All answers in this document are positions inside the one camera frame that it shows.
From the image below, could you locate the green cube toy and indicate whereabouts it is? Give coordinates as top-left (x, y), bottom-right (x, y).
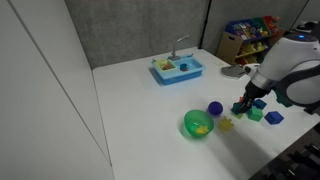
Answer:
top-left (247, 108), bottom-right (263, 122)

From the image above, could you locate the dark teal toy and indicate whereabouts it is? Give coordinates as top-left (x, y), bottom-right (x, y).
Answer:
top-left (231, 102), bottom-right (245, 115)

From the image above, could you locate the yellow star toy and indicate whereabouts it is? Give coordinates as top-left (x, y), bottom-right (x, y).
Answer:
top-left (218, 117), bottom-right (234, 131)

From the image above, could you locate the blue cube toy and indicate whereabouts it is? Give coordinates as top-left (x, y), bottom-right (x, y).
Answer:
top-left (265, 111), bottom-right (284, 125)

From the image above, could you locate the yellow toy in bowl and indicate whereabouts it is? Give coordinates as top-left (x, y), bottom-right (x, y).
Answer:
top-left (195, 126), bottom-right (209, 134)

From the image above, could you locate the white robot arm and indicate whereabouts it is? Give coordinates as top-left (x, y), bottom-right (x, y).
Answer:
top-left (238, 34), bottom-right (320, 115)

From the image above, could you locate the blue toy sink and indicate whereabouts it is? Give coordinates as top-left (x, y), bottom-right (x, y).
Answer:
top-left (152, 54), bottom-right (206, 85)

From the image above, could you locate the toy storage bin shelf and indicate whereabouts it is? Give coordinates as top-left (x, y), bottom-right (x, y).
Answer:
top-left (216, 16), bottom-right (285, 65)

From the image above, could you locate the purple round ridged toy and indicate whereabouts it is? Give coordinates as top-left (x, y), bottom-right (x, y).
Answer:
top-left (208, 101), bottom-right (223, 116)

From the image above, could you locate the blue cup in sink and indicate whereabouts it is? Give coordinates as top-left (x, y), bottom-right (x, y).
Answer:
top-left (180, 63), bottom-right (189, 72)

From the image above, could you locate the light green flat toy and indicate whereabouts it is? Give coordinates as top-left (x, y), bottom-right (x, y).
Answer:
top-left (231, 113), bottom-right (243, 119)

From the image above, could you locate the grey flat plate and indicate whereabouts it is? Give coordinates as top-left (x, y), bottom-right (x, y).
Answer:
top-left (221, 65), bottom-right (246, 79)

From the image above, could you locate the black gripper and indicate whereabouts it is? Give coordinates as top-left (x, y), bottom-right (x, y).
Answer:
top-left (238, 82), bottom-right (270, 113)

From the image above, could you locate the grey toy faucet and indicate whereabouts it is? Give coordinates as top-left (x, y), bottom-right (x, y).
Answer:
top-left (168, 34), bottom-right (189, 61)

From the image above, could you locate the green plastic bowl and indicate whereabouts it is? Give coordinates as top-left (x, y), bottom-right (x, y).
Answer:
top-left (184, 109), bottom-right (214, 138)

